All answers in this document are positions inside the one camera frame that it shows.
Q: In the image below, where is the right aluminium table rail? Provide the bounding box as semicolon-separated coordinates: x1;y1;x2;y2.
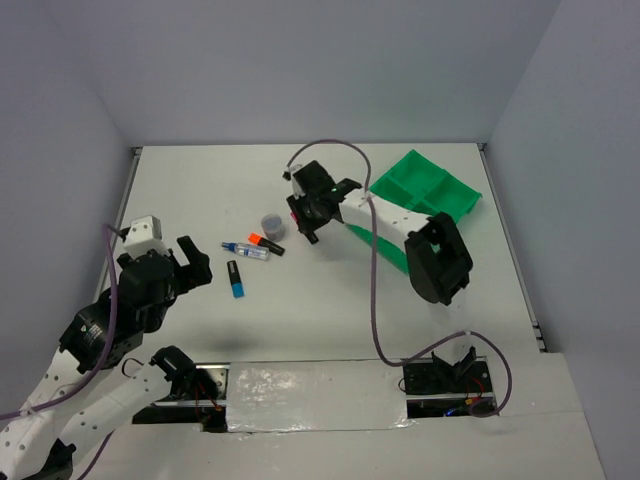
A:
476;143;549;353

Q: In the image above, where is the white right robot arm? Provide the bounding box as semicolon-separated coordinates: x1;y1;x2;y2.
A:
283;161;473;305

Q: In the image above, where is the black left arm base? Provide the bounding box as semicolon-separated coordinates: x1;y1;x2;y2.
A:
132;346;230;433

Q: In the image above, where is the clear blue-capped spray bottle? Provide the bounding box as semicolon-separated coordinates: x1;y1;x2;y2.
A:
221;242;270;261

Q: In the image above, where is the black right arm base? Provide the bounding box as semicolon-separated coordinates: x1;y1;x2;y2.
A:
398;347;497;419

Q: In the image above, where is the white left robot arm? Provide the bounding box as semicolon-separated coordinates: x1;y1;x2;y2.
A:
1;236;213;479

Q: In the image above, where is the green compartment tray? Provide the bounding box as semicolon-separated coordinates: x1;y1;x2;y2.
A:
369;149;486;275

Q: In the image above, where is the orange-capped black highlighter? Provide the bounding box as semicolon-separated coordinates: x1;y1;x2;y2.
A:
248;233;285;256

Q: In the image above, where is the silver tape sheet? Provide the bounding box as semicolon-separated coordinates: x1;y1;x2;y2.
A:
226;360;411;433

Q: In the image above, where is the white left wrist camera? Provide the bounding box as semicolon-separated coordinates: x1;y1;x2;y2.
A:
123;215;169;259

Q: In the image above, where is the clear jar of paper clips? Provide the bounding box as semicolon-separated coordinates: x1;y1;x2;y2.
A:
261;214;286;242

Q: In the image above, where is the aluminium table edge rail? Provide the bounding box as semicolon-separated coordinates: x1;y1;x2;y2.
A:
95;146;143;298

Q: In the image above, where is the blue-capped black highlighter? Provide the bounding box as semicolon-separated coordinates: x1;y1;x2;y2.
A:
226;260;245;299

